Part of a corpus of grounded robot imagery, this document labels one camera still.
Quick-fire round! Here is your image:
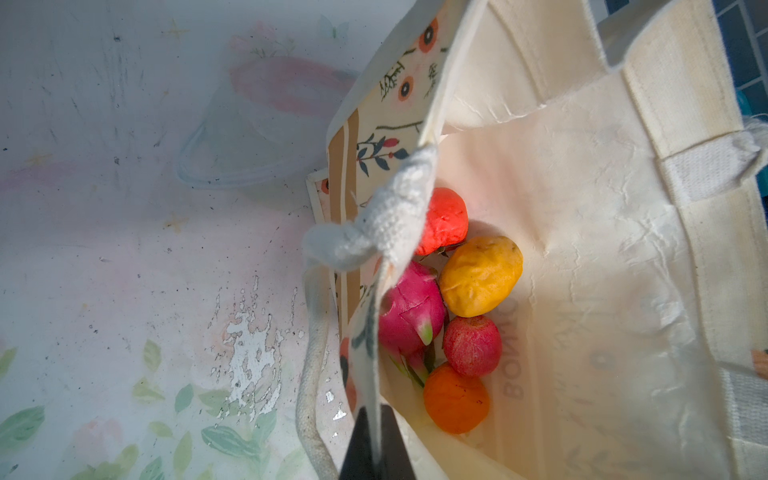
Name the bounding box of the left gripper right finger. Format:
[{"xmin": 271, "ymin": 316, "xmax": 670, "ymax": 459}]
[{"xmin": 379, "ymin": 404, "xmax": 416, "ymax": 480}]

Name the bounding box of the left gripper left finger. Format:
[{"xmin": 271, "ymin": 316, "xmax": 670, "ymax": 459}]
[{"xmin": 338, "ymin": 410, "xmax": 375, "ymax": 480}]

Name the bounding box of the large orange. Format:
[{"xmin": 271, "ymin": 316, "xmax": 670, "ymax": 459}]
[{"xmin": 423, "ymin": 363, "xmax": 491, "ymax": 435}]

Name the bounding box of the red apple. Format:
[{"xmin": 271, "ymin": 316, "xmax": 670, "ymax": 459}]
[{"xmin": 443, "ymin": 316, "xmax": 503, "ymax": 377}]

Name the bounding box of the pink dragon fruit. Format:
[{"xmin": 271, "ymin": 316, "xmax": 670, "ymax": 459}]
[{"xmin": 378, "ymin": 261, "xmax": 447, "ymax": 387}]

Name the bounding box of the yellow squash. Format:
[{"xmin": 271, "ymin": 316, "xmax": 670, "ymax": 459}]
[{"xmin": 438, "ymin": 236, "xmax": 524, "ymax": 318}]

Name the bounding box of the red tomato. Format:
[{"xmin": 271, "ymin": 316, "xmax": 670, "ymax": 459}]
[{"xmin": 415, "ymin": 187, "xmax": 469, "ymax": 256}]

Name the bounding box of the cream canvas grocery bag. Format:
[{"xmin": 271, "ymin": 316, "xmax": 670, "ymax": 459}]
[{"xmin": 296, "ymin": 1, "xmax": 767, "ymax": 479}]

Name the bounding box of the teal plastic basket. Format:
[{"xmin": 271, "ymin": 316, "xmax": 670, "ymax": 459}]
[{"xmin": 736, "ymin": 90, "xmax": 767, "ymax": 201}]

